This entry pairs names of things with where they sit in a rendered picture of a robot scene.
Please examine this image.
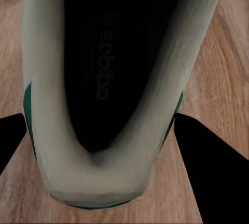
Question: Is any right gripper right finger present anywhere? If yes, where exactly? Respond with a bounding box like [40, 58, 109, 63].
[174, 113, 249, 224]

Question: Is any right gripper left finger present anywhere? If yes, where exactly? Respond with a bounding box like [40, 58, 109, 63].
[0, 113, 27, 175]

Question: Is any gym shoe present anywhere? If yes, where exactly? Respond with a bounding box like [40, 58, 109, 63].
[20, 0, 218, 210]

